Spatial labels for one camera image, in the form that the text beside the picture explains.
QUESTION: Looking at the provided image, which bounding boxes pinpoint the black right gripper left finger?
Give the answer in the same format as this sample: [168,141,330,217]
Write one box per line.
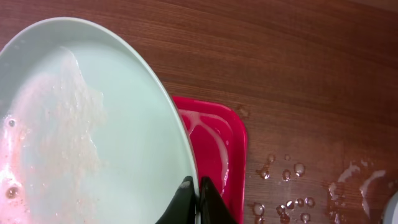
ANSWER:
[155,176,196,224]

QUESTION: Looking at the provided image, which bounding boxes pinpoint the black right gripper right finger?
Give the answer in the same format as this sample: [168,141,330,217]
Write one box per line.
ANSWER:
[200,176,238,224]

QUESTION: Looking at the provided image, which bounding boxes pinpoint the light blue plate top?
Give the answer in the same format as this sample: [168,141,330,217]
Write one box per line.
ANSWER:
[1,17,199,223]

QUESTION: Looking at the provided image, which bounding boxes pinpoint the light blue plate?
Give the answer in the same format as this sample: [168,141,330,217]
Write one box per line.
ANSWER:
[1,17,199,223]
[382,192,398,224]

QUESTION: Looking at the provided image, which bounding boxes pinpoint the red plastic tray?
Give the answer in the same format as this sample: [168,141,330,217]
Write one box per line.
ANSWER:
[172,96,248,224]

